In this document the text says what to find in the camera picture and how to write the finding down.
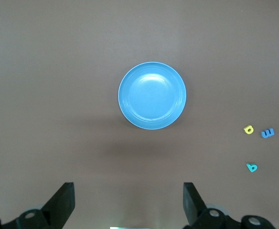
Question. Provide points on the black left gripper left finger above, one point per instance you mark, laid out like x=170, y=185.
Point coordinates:
x=58, y=210

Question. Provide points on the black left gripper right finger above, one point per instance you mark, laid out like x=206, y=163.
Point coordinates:
x=194, y=210

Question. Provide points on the teal foam letter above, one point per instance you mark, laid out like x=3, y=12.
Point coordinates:
x=249, y=165

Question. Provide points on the yellow foam letter o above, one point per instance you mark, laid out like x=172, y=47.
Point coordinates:
x=245, y=128

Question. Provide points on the blue foam letter m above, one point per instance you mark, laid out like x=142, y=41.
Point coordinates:
x=267, y=136

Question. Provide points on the brown table cover sheet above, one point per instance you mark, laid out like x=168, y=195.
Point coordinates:
x=58, y=95

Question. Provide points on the blue plate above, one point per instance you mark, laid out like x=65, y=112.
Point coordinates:
x=152, y=95

